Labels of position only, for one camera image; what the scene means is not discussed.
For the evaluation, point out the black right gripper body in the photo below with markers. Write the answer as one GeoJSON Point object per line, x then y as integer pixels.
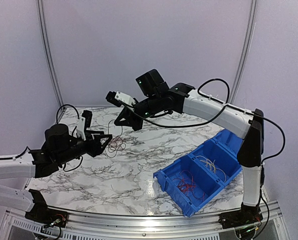
{"type": "Point", "coordinates": [151, 107]}

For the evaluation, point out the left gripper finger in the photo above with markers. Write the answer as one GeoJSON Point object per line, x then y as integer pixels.
{"type": "Point", "coordinates": [102, 142]}
{"type": "Point", "coordinates": [98, 134]}

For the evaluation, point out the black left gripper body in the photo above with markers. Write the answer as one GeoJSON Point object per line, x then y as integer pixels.
{"type": "Point", "coordinates": [92, 151]}

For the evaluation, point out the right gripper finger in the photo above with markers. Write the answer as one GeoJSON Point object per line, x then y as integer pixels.
{"type": "Point", "coordinates": [134, 122]}
{"type": "Point", "coordinates": [124, 113]}

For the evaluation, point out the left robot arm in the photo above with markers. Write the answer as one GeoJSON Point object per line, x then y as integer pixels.
{"type": "Point", "coordinates": [58, 149]}

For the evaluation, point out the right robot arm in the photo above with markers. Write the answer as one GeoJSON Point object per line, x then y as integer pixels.
{"type": "Point", "coordinates": [186, 99]}

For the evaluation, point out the blue three-compartment bin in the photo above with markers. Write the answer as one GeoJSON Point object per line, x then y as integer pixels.
{"type": "Point", "coordinates": [194, 179]}

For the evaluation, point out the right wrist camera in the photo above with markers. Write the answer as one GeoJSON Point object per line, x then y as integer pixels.
{"type": "Point", "coordinates": [119, 98]}

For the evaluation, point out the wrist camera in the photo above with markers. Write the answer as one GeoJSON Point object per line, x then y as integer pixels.
{"type": "Point", "coordinates": [84, 122]}
{"type": "Point", "coordinates": [119, 98]}

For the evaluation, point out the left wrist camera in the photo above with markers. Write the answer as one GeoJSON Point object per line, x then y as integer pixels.
{"type": "Point", "coordinates": [84, 122]}

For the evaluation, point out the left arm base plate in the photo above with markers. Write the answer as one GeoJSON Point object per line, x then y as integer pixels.
{"type": "Point", "coordinates": [48, 217]}

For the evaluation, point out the aluminium front frame rail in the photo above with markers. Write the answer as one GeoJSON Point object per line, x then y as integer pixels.
{"type": "Point", "coordinates": [97, 226]}

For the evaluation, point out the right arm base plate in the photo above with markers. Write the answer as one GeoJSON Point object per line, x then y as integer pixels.
{"type": "Point", "coordinates": [237, 218]}

